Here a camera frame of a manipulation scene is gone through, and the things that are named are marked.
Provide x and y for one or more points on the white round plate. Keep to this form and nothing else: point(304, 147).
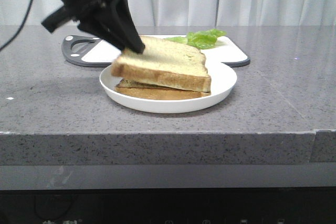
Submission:
point(223, 80)

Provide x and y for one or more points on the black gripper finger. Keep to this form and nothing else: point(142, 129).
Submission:
point(121, 29)
point(96, 28)

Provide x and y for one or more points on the white cutting board grey rim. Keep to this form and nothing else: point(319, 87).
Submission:
point(95, 52)

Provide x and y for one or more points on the green lettuce leaf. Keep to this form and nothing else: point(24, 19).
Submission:
point(205, 39)

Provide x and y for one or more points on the toasted bread slice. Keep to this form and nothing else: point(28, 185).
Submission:
point(154, 92)
point(164, 63)

